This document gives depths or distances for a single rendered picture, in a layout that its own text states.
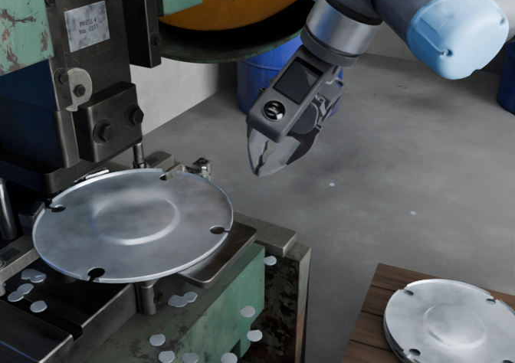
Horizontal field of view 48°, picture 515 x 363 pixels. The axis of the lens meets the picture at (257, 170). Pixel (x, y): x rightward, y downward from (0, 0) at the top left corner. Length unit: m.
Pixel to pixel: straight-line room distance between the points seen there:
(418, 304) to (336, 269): 0.70
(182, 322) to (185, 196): 0.19
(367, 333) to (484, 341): 0.24
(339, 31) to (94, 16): 0.33
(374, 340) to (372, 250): 0.87
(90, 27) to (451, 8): 0.46
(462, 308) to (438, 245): 0.86
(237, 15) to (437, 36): 0.57
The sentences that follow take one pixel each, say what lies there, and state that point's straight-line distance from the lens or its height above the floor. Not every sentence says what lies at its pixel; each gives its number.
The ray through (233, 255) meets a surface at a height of 0.78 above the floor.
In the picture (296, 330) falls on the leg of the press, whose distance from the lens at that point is 1.15.
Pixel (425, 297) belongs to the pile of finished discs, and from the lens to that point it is 1.38.
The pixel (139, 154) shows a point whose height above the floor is 0.79.
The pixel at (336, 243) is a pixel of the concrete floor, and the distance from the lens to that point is 2.15.
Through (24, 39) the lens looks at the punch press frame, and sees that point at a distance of 0.67.
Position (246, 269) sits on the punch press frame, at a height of 0.64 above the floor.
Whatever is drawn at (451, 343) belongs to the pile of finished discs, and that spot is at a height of 0.38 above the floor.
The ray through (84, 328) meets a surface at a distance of 0.84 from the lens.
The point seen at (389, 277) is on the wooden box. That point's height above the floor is 0.35.
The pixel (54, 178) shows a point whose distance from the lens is 0.81.
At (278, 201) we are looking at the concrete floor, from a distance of 2.36.
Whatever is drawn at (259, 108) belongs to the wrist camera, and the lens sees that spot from 0.61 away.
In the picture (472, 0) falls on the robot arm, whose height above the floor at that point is 1.15.
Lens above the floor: 1.26
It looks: 29 degrees down
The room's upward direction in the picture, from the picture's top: straight up
